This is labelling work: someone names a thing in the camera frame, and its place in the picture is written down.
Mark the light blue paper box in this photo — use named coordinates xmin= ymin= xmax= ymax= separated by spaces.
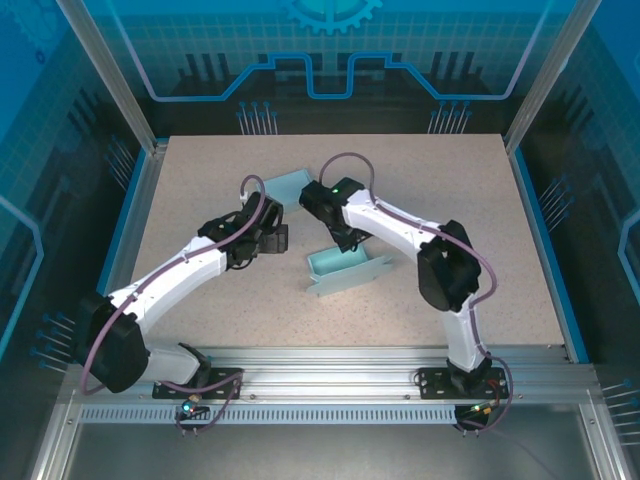
xmin=261 ymin=168 xmax=315 ymax=215
xmin=305 ymin=243 xmax=400 ymax=300

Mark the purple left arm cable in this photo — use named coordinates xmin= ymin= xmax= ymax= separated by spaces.
xmin=79 ymin=174 xmax=266 ymax=436

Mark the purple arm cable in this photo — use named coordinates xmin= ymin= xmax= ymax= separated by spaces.
xmin=79 ymin=174 xmax=266 ymax=436
xmin=318 ymin=151 xmax=516 ymax=436

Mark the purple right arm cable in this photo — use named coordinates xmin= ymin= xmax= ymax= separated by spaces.
xmin=318 ymin=151 xmax=516 ymax=436

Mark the narrow aluminium frame rail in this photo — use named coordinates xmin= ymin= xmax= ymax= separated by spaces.
xmin=82 ymin=142 xmax=169 ymax=364

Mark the wide aluminium frame rail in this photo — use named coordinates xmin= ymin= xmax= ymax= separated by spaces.
xmin=59 ymin=344 xmax=601 ymax=407

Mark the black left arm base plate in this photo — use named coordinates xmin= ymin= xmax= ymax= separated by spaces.
xmin=152 ymin=366 xmax=246 ymax=401

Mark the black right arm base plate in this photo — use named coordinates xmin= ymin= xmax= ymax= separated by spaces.
xmin=417 ymin=366 xmax=516 ymax=400

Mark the slotted aluminium cable duct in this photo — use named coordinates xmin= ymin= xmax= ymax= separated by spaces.
xmin=79 ymin=405 xmax=460 ymax=426

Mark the cable connector with green light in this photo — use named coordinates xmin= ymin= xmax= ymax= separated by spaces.
xmin=467 ymin=399 xmax=503 ymax=417
xmin=180 ymin=394 xmax=210 ymax=417

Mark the aluminium frame post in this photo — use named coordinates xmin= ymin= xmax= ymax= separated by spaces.
xmin=502 ymin=0 xmax=604 ymax=154
xmin=54 ymin=0 xmax=169 ymax=156

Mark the aluminium enclosure frame rail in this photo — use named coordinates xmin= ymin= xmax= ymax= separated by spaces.
xmin=29 ymin=394 xmax=84 ymax=480
xmin=579 ymin=399 xmax=634 ymax=480

